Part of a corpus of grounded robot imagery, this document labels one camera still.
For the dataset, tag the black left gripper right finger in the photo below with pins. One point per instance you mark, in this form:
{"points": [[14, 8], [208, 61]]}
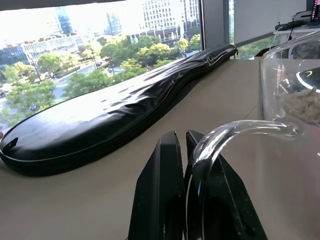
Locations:
{"points": [[227, 200]]}

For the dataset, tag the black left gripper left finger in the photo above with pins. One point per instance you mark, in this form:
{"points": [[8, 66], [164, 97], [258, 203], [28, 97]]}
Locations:
{"points": [[157, 190]]}

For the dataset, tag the clear glass mug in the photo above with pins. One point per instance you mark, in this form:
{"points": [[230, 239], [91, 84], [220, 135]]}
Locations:
{"points": [[275, 105]]}

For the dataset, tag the oatmeal flakes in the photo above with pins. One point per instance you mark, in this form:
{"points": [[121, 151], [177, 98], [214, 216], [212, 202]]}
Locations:
{"points": [[302, 106]]}

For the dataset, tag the long black zippered bag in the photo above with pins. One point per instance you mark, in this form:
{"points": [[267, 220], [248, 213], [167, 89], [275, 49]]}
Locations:
{"points": [[105, 112]]}

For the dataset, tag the white desk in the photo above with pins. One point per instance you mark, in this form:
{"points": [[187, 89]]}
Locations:
{"points": [[295, 32]]}

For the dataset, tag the black device on desk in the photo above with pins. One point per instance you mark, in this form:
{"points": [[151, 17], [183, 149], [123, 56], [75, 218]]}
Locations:
{"points": [[291, 25]]}

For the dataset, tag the dark computer monitor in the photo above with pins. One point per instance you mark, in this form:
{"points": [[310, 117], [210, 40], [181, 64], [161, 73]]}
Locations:
{"points": [[315, 11]]}

